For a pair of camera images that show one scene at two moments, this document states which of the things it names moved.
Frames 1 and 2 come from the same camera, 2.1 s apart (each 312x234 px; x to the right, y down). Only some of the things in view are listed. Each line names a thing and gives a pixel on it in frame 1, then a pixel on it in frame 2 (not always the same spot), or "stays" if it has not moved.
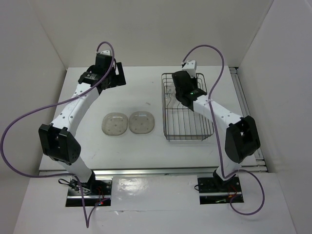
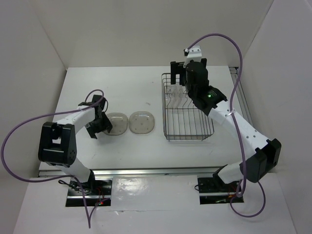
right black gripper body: x=194 y=82 -> x=190 y=91
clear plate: x=141 y=122 stays
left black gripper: x=118 y=80 -> x=106 y=125
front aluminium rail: x=157 y=173 stays
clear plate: x=114 y=124 stays
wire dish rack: x=180 y=122 stays
